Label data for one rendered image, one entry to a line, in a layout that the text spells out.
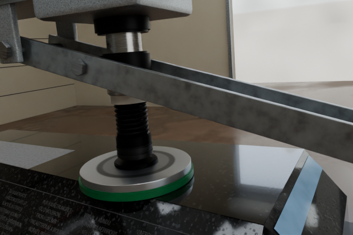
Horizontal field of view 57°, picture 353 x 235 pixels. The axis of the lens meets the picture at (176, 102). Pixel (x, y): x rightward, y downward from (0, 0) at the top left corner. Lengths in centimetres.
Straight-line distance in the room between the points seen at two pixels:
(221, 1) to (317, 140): 529
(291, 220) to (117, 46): 39
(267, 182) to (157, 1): 35
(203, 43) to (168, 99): 529
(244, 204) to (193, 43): 541
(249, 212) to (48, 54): 44
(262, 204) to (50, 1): 45
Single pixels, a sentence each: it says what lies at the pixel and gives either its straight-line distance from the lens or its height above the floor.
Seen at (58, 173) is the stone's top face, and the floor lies 82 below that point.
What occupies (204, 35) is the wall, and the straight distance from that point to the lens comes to 577.
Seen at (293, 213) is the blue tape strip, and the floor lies 80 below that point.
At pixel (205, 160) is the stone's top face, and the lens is 70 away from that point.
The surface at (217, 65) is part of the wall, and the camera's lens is 570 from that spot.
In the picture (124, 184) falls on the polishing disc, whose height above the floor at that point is 85.
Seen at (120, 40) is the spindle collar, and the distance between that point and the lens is 58.
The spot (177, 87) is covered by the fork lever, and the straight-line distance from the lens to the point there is 49.
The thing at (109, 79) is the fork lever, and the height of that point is 102.
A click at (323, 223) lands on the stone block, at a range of 61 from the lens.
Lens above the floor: 106
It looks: 9 degrees down
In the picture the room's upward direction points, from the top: 4 degrees counter-clockwise
